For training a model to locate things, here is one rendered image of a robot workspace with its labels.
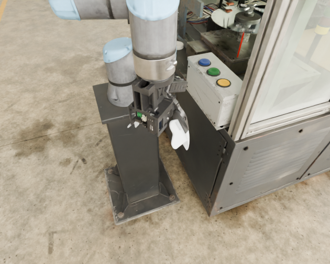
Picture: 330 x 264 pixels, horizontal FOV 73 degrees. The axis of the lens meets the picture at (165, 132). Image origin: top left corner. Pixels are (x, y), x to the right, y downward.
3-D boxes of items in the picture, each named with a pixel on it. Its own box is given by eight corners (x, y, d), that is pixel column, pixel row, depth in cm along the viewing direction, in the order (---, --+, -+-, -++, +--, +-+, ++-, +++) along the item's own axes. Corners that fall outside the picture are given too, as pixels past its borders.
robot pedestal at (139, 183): (117, 223, 132) (83, 140, 78) (105, 169, 158) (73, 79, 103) (178, 201, 142) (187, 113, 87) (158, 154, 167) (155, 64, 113)
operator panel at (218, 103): (241, 123, 84) (253, 90, 73) (216, 130, 81) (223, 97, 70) (206, 83, 102) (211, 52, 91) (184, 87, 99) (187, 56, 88)
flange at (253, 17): (259, 24, 97) (261, 18, 95) (233, 20, 100) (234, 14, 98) (261, 15, 104) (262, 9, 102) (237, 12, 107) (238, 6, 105)
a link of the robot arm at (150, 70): (147, 36, 42) (186, 46, 39) (149, 58, 45) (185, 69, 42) (123, 53, 37) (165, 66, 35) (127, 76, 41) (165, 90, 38)
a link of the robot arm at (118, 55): (109, 67, 92) (102, 34, 82) (141, 66, 93) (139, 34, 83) (105, 84, 84) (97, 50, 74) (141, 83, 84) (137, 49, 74)
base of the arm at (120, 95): (111, 110, 89) (107, 89, 82) (105, 89, 98) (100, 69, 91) (147, 101, 92) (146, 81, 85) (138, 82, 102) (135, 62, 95)
